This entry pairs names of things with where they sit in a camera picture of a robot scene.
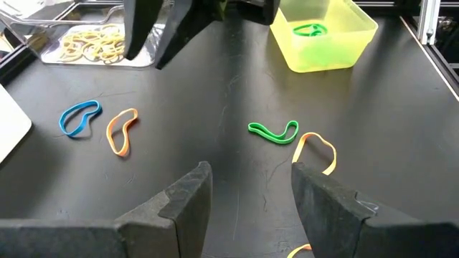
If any small orange rubber band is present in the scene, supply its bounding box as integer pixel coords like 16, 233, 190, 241
105, 107, 139, 158

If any small blue rubber band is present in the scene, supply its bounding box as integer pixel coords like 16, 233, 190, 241
58, 100, 103, 138

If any green rubber band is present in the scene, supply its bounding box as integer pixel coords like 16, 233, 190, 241
247, 120, 300, 145
304, 23, 328, 37
292, 23, 329, 38

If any yellow rubber band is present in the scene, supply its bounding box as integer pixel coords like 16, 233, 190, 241
59, 30, 98, 62
77, 24, 125, 54
84, 39, 126, 66

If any yellow plastic basket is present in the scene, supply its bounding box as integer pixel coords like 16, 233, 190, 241
269, 0, 379, 74

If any clear plastic basket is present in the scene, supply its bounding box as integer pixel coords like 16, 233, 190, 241
0, 0, 173, 68

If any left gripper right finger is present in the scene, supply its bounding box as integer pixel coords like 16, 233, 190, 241
290, 161, 459, 258

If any white plastic basket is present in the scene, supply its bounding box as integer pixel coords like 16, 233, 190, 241
0, 84, 33, 165

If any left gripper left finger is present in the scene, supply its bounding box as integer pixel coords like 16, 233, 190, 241
0, 161, 214, 258

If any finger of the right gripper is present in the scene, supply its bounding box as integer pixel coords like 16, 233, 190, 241
154, 0, 217, 70
123, 0, 164, 62

